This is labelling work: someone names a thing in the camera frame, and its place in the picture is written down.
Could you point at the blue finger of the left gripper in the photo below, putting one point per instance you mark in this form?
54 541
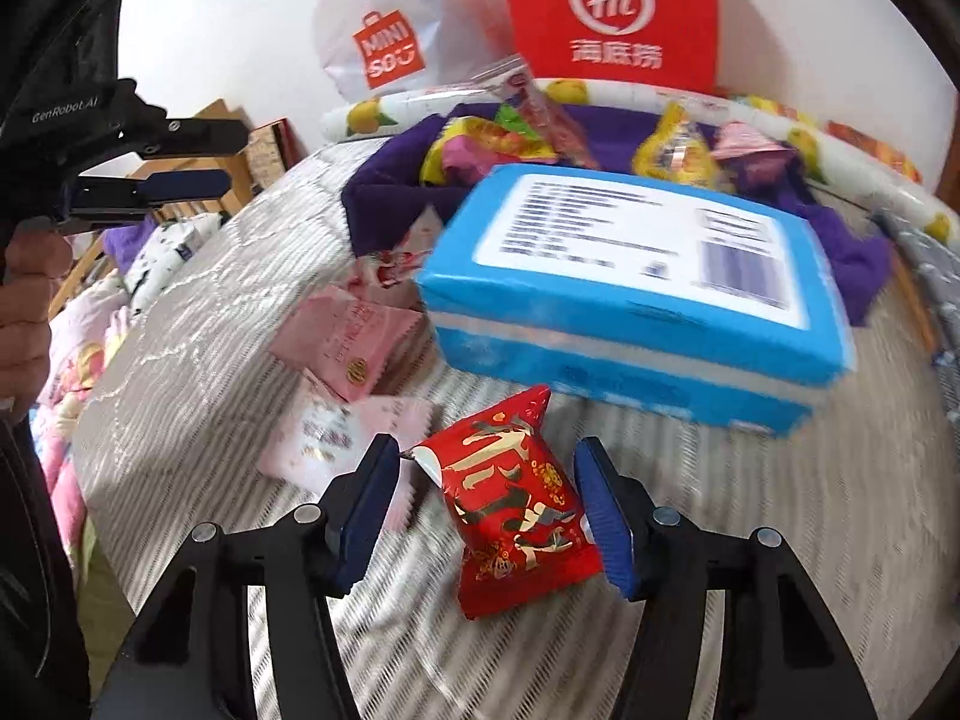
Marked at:
94 195

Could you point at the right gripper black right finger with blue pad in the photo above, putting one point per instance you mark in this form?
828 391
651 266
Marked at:
783 656

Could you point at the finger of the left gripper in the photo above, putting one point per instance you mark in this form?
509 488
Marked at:
182 138

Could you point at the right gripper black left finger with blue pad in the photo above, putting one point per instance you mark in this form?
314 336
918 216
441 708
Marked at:
187 653

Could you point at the strawberry snack packet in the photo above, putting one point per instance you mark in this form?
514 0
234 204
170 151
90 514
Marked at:
386 268

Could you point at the pink snack packet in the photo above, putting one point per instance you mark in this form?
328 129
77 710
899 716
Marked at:
344 341

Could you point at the yellow pink snack bag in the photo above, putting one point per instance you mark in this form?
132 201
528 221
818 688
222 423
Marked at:
469 148

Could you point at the white pink nougat packet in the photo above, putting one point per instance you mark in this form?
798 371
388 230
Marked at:
321 437

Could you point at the red snack packet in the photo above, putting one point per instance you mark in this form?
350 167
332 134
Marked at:
521 520

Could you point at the green snack bag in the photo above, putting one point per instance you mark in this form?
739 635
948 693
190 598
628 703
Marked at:
510 119

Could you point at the clear red snack bag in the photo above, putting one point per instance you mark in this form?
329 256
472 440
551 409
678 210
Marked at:
511 81

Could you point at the panda snack bag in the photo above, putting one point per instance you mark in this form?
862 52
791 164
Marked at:
746 153

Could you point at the person's left hand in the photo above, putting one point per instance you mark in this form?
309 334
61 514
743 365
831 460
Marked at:
35 261

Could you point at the wooden headboard furniture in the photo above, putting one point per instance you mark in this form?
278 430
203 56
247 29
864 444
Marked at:
93 259

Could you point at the brown patterned box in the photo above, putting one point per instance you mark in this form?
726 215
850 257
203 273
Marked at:
271 151

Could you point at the purple garment on floor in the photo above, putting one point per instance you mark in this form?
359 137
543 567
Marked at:
122 244

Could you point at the white spotted cloth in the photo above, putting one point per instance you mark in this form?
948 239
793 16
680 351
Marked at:
164 253

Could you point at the pink floral bedding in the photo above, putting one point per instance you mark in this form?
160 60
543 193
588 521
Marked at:
85 333

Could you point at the purple cloth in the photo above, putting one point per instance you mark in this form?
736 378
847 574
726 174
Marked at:
385 196

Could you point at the white Miniso plastic bag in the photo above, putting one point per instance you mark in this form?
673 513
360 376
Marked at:
371 47

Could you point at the blue tissue pack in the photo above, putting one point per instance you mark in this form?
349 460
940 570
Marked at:
637 292

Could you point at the grey checked folded bedding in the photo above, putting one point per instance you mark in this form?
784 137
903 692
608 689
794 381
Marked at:
928 269

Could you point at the red Haidilao paper bag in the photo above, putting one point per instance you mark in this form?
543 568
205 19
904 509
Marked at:
671 43

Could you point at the orange chips bag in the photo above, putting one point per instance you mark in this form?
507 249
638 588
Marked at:
881 151

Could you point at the yellow chips bag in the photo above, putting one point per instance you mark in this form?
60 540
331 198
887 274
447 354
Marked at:
769 112

